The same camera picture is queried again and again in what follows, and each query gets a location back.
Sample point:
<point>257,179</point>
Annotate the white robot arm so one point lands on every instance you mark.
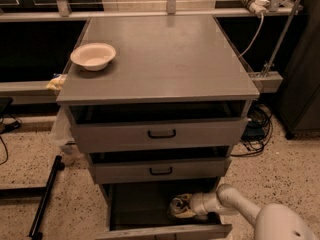
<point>271,222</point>

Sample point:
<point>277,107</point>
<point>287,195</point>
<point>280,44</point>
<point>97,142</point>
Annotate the clear plastic bag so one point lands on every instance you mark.
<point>61,134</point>

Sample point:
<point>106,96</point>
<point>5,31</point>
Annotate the grey metal frame rail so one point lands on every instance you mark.
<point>35,92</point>

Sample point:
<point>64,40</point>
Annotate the black floor bar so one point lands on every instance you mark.
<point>34,232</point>

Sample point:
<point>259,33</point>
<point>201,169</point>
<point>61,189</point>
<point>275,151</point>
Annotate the dark cabinet at right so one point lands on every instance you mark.
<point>297,101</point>

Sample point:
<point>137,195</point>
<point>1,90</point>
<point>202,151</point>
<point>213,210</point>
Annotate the silver 7up soda can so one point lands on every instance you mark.
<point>177,206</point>

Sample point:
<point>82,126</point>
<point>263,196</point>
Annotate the grey drawer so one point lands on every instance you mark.
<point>129,127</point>
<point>140,211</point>
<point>159,165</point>

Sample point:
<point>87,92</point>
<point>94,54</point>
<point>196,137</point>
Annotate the grey bottom drawer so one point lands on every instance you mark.
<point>140,211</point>

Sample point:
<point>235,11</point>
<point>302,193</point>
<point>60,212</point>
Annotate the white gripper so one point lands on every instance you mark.
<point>198,204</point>

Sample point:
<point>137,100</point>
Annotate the grey middle drawer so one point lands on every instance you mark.
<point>159,165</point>

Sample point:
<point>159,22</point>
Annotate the white paper bowl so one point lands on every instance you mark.
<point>93,56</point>

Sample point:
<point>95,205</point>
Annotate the yellow crumpled wrapper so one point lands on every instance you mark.
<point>56,83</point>

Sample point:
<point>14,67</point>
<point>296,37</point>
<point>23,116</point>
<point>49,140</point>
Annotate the grey top drawer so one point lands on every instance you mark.
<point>129,127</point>

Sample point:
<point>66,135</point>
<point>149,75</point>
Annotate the white power strip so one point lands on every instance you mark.
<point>257,7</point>

